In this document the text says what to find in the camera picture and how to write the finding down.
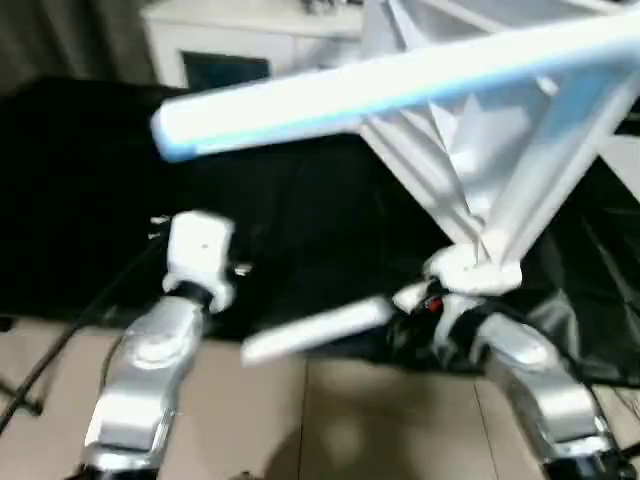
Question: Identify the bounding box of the white plastic table top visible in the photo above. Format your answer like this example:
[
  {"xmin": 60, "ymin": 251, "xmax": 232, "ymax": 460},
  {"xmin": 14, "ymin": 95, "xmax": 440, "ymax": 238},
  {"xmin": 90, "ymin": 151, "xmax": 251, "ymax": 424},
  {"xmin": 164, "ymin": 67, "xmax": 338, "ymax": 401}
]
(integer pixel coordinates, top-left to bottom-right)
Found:
[{"xmin": 358, "ymin": 0, "xmax": 640, "ymax": 297}]

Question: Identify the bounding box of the black table mat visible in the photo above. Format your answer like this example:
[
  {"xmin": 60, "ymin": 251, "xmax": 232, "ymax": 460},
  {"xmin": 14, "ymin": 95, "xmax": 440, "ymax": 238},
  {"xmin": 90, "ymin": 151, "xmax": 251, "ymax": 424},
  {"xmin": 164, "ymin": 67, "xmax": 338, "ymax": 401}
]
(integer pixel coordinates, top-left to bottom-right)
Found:
[{"xmin": 0, "ymin": 74, "xmax": 640, "ymax": 389}]

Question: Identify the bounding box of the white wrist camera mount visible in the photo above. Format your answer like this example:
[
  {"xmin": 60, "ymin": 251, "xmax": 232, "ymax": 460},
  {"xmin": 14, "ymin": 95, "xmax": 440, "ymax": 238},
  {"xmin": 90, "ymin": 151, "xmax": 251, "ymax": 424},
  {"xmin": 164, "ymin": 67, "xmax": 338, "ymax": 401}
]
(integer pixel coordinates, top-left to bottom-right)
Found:
[
  {"xmin": 391, "ymin": 279, "xmax": 484, "ymax": 361},
  {"xmin": 160, "ymin": 209, "xmax": 237, "ymax": 315}
]

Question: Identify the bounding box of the black floor stand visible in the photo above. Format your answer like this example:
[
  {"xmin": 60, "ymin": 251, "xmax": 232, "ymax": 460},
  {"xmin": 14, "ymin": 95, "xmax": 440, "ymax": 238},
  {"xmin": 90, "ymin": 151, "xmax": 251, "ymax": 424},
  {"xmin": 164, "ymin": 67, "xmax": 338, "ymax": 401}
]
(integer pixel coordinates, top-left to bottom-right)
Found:
[{"xmin": 0, "ymin": 379, "xmax": 42, "ymax": 417}]

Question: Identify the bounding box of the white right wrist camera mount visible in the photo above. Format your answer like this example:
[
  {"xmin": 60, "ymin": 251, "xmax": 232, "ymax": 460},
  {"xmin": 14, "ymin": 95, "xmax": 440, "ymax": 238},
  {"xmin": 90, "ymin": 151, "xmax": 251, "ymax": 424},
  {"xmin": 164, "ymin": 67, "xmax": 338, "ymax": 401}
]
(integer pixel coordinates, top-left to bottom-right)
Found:
[{"xmin": 391, "ymin": 279, "xmax": 484, "ymax": 361}]

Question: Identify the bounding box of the grey pleated curtain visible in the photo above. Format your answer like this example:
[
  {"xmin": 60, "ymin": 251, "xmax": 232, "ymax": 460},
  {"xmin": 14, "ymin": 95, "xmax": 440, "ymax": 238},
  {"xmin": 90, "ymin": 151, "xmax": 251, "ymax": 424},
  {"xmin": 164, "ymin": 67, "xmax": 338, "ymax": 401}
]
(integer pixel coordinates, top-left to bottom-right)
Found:
[{"xmin": 0, "ymin": 0, "xmax": 157, "ymax": 97}]

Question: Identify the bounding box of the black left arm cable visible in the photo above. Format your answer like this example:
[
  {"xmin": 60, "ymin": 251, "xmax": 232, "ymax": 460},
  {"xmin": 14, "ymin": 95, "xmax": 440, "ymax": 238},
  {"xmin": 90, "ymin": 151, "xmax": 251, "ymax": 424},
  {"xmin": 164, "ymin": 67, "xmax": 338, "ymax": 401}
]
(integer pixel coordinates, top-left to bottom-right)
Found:
[{"xmin": 0, "ymin": 244, "xmax": 166, "ymax": 441}]

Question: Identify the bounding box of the white flat board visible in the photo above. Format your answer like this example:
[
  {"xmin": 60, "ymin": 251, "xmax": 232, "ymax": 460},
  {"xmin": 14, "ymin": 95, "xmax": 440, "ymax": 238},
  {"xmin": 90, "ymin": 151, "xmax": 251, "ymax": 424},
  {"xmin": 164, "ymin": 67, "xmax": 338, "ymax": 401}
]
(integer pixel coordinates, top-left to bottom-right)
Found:
[{"xmin": 597, "ymin": 134, "xmax": 640, "ymax": 176}]

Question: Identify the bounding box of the white plastic table leg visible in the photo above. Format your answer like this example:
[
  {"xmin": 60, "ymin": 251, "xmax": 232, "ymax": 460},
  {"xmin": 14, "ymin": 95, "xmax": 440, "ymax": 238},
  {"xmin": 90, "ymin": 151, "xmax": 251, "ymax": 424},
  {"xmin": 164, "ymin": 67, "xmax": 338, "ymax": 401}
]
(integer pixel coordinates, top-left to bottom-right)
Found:
[
  {"xmin": 239, "ymin": 293, "xmax": 394, "ymax": 369},
  {"xmin": 149, "ymin": 13, "xmax": 640, "ymax": 165}
]

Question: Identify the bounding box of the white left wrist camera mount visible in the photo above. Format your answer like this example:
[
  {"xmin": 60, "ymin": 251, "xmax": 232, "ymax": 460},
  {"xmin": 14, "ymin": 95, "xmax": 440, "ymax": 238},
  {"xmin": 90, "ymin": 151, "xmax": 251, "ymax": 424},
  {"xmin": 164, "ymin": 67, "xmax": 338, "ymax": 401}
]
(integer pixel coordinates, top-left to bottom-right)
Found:
[{"xmin": 160, "ymin": 209, "xmax": 237, "ymax": 315}]

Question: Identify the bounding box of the white sideboard cabinet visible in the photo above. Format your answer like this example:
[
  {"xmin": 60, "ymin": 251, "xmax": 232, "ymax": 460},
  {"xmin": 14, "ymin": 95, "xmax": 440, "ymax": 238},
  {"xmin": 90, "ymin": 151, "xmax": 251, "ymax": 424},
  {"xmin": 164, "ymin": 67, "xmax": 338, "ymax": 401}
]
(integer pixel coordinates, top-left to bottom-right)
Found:
[{"xmin": 142, "ymin": 0, "xmax": 366, "ymax": 94}]

